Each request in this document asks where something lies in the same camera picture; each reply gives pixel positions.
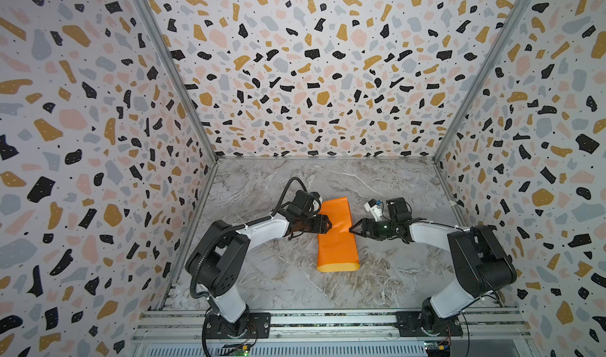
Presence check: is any black corrugated cable left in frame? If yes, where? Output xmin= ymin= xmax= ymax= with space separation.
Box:
xmin=188 ymin=176 xmax=309 ymax=300

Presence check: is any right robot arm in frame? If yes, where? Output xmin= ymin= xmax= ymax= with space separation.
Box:
xmin=349 ymin=198 xmax=517 ymax=322

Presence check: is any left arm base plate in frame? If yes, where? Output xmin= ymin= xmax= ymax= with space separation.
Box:
xmin=204 ymin=311 xmax=271 ymax=340

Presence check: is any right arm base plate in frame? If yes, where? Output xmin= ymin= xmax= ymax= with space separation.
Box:
xmin=395 ymin=310 xmax=463 ymax=338

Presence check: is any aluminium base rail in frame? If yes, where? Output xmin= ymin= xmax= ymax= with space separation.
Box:
xmin=128 ymin=307 xmax=540 ymax=356

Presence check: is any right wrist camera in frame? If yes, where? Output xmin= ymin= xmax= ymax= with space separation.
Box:
xmin=364 ymin=199 xmax=383 ymax=221

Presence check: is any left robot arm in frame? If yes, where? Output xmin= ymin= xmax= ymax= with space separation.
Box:
xmin=186 ymin=190 xmax=332 ymax=325

